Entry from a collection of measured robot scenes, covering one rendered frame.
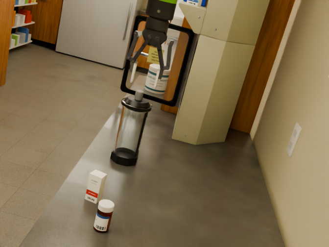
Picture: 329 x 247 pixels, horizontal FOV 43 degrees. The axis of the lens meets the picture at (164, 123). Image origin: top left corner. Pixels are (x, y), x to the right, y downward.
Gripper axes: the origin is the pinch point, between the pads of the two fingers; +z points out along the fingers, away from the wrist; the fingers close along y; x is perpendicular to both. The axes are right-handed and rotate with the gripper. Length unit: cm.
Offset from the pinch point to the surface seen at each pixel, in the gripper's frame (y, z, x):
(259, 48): -46, -11, -71
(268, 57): -51, -8, -71
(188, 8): -7.9, -23.7, -33.5
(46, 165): 73, 126, -150
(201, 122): -25.8, 21.5, -33.4
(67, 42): 181, 107, -520
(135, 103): 0.6, 8.6, 4.2
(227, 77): -32, 1, -39
